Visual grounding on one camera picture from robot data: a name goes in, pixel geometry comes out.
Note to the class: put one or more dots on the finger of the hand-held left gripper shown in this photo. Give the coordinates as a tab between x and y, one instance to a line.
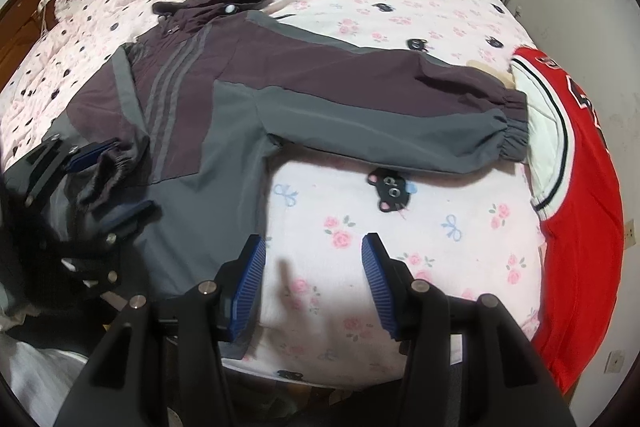
127	216
90	155

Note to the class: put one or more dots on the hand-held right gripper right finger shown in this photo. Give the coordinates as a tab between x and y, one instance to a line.
380	287

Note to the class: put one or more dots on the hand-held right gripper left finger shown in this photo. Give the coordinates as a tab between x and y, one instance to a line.
247	287

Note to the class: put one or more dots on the grey and purple jacket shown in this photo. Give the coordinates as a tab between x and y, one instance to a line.
225	132

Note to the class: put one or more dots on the pink cat print blanket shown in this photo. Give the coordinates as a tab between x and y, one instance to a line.
350	227

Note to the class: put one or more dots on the white cloth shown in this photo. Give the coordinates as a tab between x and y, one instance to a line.
35	367

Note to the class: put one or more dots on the red basketball jersey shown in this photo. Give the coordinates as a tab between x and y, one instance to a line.
585	207

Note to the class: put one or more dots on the white wall outlet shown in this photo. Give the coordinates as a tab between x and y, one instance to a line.
614	360
631	235

